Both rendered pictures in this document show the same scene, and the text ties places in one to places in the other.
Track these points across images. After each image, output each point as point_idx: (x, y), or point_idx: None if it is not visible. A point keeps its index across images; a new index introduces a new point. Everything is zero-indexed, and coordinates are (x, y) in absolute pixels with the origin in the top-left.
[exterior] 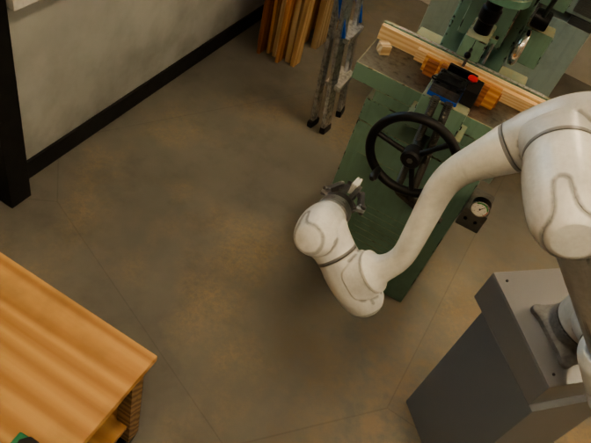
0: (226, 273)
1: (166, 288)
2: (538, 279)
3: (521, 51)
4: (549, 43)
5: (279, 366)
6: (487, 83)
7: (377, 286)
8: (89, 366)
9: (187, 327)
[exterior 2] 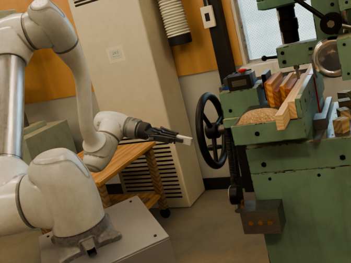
0: (250, 258)
1: (223, 243)
2: (138, 214)
3: (312, 56)
4: (337, 46)
5: None
6: (269, 81)
7: (83, 145)
8: (94, 175)
9: (199, 258)
